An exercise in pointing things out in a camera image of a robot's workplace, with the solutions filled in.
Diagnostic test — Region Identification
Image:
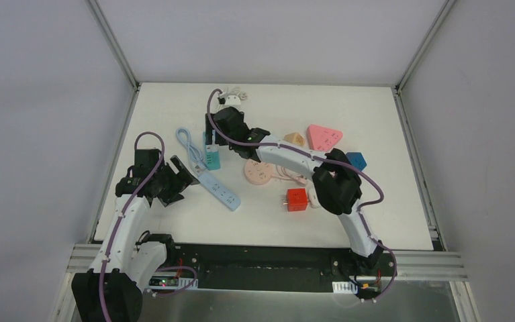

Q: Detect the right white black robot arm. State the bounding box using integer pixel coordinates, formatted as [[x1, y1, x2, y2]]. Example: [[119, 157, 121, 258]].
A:
[[205, 107, 384, 275]]

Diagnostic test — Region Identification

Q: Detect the white coiled cable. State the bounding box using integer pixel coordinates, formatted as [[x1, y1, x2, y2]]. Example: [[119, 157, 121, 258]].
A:
[[217, 87, 248, 105]]

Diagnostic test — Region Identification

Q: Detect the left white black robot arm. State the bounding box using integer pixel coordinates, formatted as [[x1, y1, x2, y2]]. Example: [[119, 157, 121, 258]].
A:
[[71, 149, 198, 321]]

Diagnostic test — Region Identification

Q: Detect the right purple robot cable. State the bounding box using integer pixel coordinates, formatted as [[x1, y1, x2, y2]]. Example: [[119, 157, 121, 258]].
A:
[[207, 88, 385, 210]]

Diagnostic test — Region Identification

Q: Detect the white power strip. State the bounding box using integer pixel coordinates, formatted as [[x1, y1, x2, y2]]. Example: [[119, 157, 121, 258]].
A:
[[198, 171, 241, 211]]

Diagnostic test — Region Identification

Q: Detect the pink triangular power strip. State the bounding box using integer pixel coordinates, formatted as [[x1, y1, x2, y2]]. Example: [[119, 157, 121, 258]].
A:
[[306, 124, 343, 152]]

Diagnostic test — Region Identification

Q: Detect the pale pink round socket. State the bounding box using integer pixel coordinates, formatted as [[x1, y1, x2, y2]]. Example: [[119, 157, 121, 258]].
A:
[[243, 160, 273, 186]]

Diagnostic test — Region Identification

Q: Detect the red small adapter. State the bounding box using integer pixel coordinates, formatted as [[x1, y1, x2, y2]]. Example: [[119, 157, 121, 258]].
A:
[[282, 188, 309, 212]]

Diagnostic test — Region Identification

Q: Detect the teal power strip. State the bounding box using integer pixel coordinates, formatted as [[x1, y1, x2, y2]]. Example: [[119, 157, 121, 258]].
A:
[[203, 130, 221, 170]]

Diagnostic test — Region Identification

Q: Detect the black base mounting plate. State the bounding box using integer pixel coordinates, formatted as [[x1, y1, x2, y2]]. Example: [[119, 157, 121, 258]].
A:
[[149, 244, 395, 293]]

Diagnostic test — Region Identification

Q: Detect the yellow plug adapter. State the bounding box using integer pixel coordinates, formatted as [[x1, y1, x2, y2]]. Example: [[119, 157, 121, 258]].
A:
[[283, 132, 306, 147]]

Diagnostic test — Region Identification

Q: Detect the blue cube plug adapter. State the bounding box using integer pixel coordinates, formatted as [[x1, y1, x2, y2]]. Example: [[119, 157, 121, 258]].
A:
[[345, 152, 367, 171]]

